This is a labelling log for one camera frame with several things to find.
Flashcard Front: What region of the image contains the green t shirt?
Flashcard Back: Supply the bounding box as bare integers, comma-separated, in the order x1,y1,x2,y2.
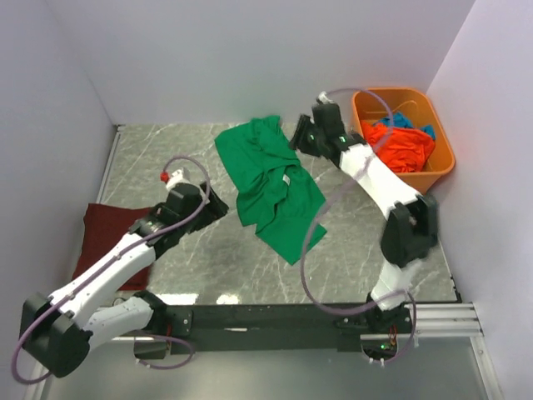
215,115,326,265

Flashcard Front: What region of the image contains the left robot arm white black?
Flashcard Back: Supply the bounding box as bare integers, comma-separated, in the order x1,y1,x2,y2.
16,182,229,378

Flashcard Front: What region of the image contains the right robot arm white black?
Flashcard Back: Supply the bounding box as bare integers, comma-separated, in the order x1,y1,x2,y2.
290,93,438,333

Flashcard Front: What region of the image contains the orange plastic basket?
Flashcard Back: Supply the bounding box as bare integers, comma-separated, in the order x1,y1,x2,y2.
351,87,455,193

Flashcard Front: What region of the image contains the blue t shirt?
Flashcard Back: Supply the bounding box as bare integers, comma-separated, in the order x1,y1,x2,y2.
374,112,436,141

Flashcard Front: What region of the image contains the folded dark red t shirt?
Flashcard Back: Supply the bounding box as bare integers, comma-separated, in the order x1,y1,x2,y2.
72,203,150,280

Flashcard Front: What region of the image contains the orange t shirt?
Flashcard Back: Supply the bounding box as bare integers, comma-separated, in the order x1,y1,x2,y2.
361,122,436,173

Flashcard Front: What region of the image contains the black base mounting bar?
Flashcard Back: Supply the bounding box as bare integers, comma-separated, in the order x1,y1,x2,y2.
132,303,412,352

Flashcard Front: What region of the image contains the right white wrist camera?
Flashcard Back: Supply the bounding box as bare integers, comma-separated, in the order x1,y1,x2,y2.
316,92,336,105

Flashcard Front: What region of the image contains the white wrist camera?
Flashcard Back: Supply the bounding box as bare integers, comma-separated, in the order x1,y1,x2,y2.
160,167,191,192
316,92,336,105

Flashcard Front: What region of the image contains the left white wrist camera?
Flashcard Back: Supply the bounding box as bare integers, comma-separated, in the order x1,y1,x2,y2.
160,167,191,192

